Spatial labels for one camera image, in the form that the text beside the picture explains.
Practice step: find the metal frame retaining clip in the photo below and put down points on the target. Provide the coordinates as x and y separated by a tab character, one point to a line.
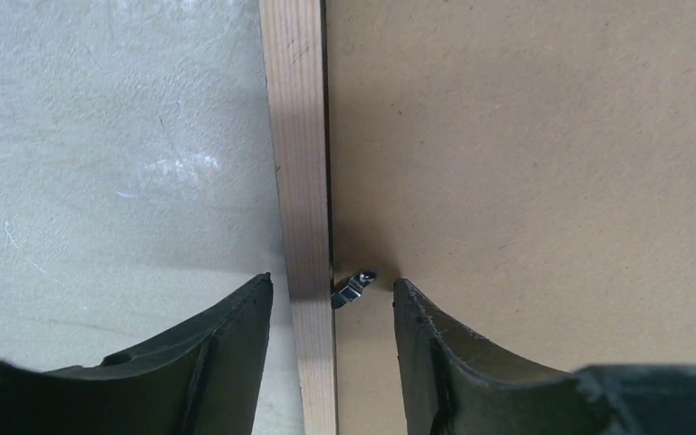
351	288

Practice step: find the brown backing board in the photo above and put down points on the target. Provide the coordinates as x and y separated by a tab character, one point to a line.
529	165

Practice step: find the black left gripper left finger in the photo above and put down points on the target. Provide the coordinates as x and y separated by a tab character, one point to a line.
201	376

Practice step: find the blue wooden picture frame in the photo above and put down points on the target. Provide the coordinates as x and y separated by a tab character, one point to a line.
293	44

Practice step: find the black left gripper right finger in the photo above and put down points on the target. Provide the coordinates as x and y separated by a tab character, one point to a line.
456	381

